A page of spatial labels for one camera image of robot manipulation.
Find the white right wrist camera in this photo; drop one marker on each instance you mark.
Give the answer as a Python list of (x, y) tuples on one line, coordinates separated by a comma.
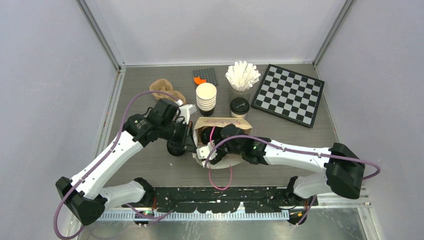
[(205, 152)]

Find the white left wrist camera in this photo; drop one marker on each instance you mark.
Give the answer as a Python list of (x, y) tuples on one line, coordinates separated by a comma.
[(184, 112)]

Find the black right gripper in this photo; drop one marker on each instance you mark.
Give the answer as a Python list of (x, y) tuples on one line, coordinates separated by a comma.
[(219, 155)]

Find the stack of black cup lids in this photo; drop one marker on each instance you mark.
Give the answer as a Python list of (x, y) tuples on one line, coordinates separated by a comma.
[(175, 149)]

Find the stack of paper cups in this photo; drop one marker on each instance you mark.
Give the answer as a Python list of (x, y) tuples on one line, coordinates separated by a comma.
[(206, 95)]

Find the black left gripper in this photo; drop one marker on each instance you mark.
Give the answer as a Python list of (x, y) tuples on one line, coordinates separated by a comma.
[(188, 136)]

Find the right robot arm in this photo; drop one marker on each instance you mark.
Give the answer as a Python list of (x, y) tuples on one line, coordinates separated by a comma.
[(335, 169)]

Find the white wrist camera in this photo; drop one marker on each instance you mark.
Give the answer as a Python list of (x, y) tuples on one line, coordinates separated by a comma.
[(205, 152), (184, 112)]

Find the brown pulp cup carrier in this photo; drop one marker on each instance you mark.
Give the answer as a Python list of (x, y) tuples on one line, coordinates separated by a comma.
[(163, 85)]

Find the yellow pink paper bag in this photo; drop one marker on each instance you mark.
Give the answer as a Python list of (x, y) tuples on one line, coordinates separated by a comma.
[(213, 147)]

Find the orange curved toy piece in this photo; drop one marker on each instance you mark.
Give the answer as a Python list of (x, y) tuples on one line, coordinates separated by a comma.
[(198, 80)]

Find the small dark mat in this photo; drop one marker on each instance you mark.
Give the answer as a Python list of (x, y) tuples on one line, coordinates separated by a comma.
[(209, 74)]

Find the black white checkerboard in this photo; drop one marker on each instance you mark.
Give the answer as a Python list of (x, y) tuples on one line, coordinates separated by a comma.
[(289, 95)]

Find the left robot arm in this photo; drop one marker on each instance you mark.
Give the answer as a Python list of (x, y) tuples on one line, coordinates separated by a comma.
[(88, 197)]

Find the white paper-wrapped straws bundle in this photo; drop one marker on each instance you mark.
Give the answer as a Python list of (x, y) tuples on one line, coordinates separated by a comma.
[(242, 75)]

